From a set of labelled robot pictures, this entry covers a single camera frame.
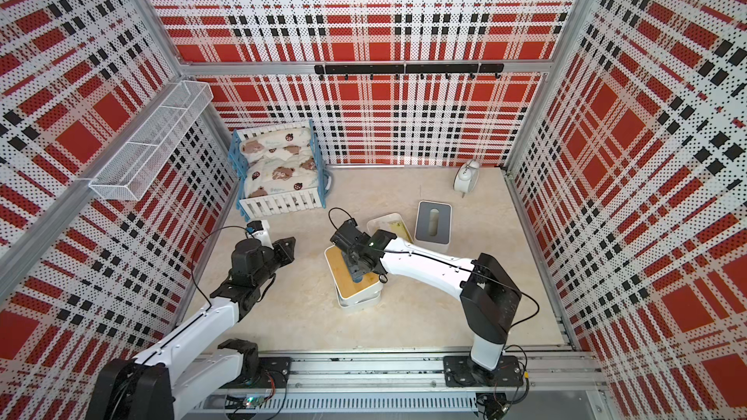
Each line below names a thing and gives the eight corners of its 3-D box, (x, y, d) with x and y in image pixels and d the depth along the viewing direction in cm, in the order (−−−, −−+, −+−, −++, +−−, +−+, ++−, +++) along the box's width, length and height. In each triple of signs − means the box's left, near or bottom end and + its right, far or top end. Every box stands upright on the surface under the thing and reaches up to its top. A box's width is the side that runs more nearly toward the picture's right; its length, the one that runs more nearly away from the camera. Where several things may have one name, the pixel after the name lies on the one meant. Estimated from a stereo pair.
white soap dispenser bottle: (449, 189, 113) (453, 170, 105) (462, 175, 118) (468, 156, 110) (464, 198, 111) (470, 179, 102) (477, 183, 115) (484, 164, 107)
